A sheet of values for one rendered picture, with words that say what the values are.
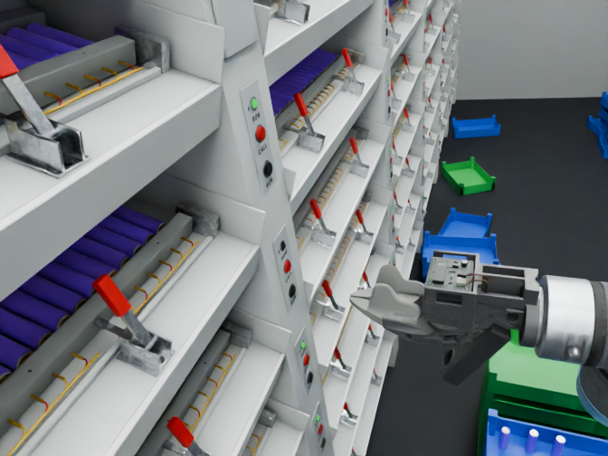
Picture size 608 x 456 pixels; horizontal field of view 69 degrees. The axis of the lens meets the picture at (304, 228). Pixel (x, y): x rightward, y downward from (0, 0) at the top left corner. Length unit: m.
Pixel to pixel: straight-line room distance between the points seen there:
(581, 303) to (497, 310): 0.08
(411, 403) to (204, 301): 1.27
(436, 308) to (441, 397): 1.17
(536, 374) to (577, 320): 0.86
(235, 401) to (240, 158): 0.30
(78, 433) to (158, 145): 0.22
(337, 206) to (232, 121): 0.49
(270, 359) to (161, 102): 0.38
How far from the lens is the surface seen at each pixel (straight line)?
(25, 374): 0.40
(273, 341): 0.63
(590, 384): 0.66
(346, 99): 0.92
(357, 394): 1.28
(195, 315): 0.45
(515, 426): 1.23
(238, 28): 0.47
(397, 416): 1.63
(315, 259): 0.78
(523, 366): 1.38
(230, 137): 0.46
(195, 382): 0.58
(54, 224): 0.31
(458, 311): 0.52
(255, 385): 0.61
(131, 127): 0.36
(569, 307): 0.52
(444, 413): 1.65
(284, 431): 0.79
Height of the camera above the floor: 1.37
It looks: 33 degrees down
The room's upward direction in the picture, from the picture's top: 9 degrees counter-clockwise
